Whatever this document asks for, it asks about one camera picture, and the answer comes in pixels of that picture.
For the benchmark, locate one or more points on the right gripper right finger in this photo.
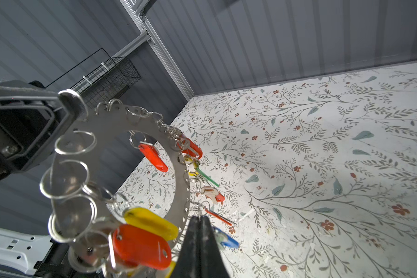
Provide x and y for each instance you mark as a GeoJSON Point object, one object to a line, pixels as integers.
{"type": "Point", "coordinates": [211, 264]}

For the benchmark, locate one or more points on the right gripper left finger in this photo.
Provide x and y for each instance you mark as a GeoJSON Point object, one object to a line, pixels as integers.
{"type": "Point", "coordinates": [189, 259]}

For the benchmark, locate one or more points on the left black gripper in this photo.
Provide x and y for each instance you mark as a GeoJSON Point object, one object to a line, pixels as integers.
{"type": "Point", "coordinates": [29, 117]}

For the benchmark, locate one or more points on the large keyring with coloured keys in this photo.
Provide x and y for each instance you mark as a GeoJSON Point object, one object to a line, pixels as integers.
{"type": "Point", "coordinates": [106, 232]}

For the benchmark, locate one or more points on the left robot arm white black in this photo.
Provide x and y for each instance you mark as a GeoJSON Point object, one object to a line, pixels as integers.
{"type": "Point", "coordinates": [38, 255]}

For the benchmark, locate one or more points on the black wire mesh basket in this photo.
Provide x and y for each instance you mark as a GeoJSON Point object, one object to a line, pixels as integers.
{"type": "Point", "coordinates": [99, 77]}

